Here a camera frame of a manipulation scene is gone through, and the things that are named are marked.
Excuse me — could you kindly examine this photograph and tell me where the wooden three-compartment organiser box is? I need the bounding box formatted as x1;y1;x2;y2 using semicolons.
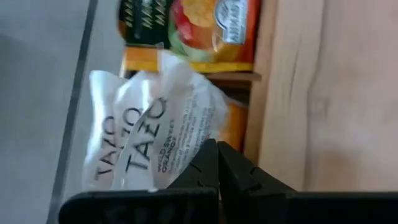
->
119;0;278;164

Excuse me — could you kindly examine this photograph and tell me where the red peach tea packet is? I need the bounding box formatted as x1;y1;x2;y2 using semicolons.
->
117;0;262;73

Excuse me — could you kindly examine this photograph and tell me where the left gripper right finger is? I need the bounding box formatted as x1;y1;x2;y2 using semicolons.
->
219;141;398;224

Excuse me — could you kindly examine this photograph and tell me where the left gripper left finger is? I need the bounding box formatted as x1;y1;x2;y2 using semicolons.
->
58;139;219;224

